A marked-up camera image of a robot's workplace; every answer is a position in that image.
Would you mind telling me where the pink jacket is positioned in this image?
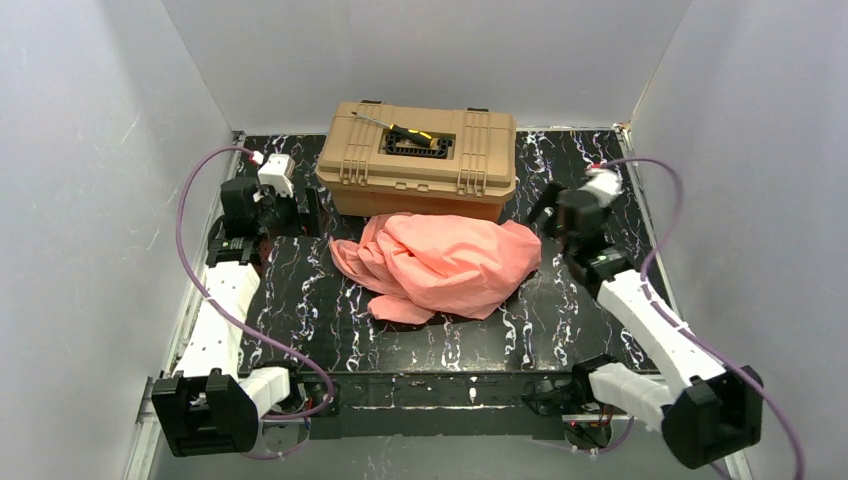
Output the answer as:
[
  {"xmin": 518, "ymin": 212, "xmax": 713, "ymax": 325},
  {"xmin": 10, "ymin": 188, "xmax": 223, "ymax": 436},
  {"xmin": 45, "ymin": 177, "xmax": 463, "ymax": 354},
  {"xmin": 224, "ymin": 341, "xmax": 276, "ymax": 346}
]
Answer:
[{"xmin": 329, "ymin": 213, "xmax": 542, "ymax": 325}]

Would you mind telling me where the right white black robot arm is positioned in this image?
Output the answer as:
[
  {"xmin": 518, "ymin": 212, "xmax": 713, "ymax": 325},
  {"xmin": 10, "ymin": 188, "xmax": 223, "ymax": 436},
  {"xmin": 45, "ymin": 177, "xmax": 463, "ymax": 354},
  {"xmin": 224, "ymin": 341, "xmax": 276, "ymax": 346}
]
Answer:
[{"xmin": 522, "ymin": 183, "xmax": 763, "ymax": 469}]

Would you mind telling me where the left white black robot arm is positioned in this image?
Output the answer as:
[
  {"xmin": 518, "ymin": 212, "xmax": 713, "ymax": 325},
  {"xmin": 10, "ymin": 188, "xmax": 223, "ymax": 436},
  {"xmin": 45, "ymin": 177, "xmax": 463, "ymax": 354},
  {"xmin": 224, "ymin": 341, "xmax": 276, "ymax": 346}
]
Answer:
[{"xmin": 151, "ymin": 177, "xmax": 337, "ymax": 459}]

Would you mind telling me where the tan plastic toolbox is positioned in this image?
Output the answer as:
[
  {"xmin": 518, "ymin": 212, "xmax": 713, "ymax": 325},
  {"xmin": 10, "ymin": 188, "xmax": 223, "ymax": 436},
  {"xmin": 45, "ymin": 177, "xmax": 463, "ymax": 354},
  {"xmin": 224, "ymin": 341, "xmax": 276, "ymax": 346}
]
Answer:
[{"xmin": 315, "ymin": 100, "xmax": 517, "ymax": 222}]

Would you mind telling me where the black yellow screwdriver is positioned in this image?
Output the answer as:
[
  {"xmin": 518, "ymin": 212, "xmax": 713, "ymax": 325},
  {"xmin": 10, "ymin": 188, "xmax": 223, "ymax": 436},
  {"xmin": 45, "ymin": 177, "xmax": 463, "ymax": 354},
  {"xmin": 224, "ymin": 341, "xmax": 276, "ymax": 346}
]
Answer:
[{"xmin": 351, "ymin": 111, "xmax": 436, "ymax": 148}]

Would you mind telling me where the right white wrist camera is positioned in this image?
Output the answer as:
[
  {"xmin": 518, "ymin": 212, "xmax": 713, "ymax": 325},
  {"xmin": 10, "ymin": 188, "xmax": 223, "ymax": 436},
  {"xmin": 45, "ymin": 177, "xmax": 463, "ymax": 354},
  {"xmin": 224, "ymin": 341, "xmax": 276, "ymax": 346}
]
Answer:
[{"xmin": 580, "ymin": 166, "xmax": 622, "ymax": 208}]

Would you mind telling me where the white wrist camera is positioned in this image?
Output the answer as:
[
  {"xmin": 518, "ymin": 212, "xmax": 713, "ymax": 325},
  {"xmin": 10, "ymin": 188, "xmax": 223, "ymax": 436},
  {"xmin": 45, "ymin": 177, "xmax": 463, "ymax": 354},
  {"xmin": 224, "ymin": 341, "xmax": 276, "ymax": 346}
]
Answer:
[
  {"xmin": 580, "ymin": 166, "xmax": 622, "ymax": 208},
  {"xmin": 257, "ymin": 154, "xmax": 295, "ymax": 198}
]

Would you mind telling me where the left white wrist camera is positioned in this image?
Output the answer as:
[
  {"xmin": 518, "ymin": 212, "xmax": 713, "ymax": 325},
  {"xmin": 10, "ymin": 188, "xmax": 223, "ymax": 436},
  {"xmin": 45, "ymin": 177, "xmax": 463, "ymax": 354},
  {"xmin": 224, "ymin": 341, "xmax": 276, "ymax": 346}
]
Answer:
[{"xmin": 257, "ymin": 154, "xmax": 295, "ymax": 198}]

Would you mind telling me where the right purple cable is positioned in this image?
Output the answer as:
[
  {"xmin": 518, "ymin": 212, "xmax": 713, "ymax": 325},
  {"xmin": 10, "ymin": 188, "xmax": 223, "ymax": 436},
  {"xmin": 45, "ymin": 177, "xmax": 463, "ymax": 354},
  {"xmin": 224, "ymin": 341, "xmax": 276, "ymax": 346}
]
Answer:
[{"xmin": 529, "ymin": 156, "xmax": 806, "ymax": 480}]

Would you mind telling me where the black toolbox handle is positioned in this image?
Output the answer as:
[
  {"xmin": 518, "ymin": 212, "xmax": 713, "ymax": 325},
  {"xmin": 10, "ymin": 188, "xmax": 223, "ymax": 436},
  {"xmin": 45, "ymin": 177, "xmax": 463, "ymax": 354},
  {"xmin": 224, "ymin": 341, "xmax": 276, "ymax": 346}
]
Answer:
[{"xmin": 380, "ymin": 132, "xmax": 455, "ymax": 159}]

